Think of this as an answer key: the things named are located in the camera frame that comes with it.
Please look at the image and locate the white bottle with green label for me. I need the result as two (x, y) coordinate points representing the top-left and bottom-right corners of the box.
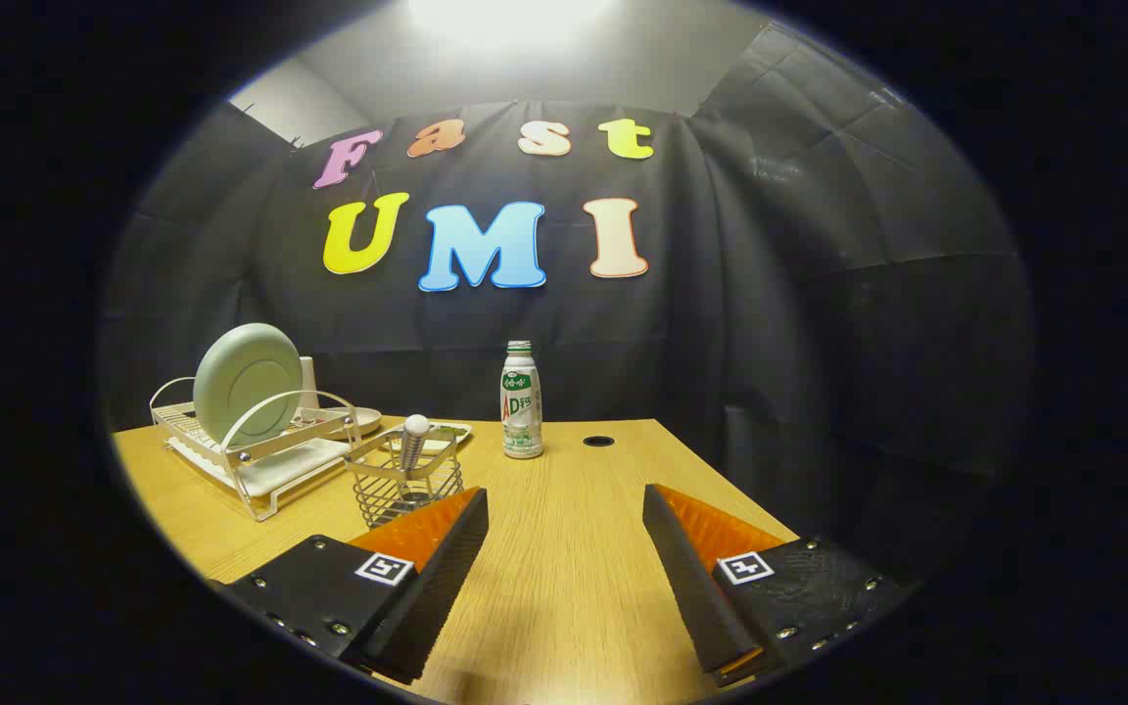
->
(500, 341), (544, 460)

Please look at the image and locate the pale green plate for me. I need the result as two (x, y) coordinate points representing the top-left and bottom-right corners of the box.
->
(194, 323), (304, 447)

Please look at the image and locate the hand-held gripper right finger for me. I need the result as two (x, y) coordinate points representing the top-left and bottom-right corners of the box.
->
(642, 484), (917, 686)

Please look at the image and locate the white compartment snack tray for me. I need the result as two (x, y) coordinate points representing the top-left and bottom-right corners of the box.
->
(378, 419), (474, 456)

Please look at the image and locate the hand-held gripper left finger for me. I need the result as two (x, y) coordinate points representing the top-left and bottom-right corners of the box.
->
(207, 487), (490, 685)

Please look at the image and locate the white wire dish rack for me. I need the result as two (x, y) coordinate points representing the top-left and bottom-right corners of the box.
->
(149, 377), (364, 522)

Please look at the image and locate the metal wire basket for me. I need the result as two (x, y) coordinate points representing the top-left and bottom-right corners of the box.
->
(344, 423), (465, 530)

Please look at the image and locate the white striped-handle spoon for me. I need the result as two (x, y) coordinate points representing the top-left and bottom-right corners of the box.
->
(398, 414), (433, 500)

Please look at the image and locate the black backdrop cloth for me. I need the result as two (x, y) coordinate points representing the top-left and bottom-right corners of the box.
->
(99, 24), (1035, 588)

